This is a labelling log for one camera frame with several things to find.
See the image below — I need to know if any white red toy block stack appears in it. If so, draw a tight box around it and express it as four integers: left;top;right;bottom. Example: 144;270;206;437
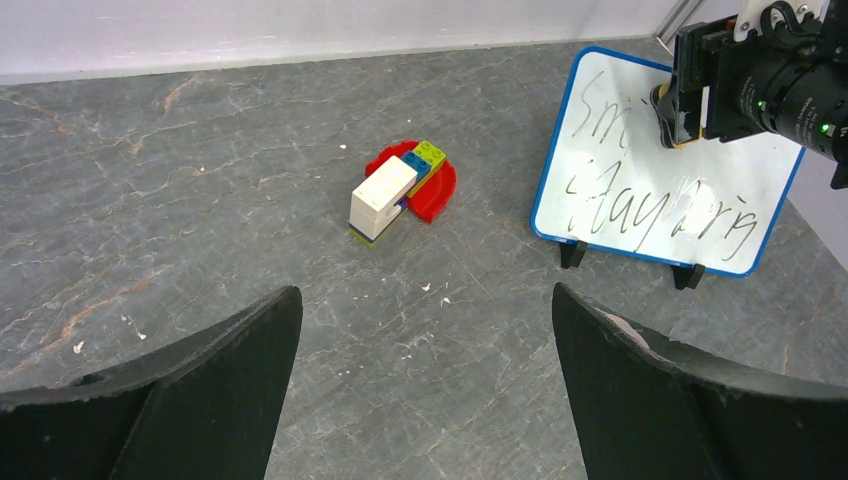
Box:
349;140;458;246

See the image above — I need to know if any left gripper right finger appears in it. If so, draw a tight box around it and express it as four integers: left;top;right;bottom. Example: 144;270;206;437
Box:
552;284;847;479

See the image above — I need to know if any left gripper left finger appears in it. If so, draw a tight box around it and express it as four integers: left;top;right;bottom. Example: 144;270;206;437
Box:
1;286;303;479

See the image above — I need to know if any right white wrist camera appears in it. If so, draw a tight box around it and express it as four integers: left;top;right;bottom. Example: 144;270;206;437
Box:
733;0;828;43

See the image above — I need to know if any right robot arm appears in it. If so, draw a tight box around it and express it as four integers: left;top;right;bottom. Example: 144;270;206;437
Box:
650;1;847;190

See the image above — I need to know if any blue framed whiteboard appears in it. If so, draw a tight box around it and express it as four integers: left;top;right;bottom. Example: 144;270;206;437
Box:
530;46;805;278

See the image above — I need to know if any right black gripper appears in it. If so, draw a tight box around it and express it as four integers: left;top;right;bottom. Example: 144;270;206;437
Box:
650;16;829;148

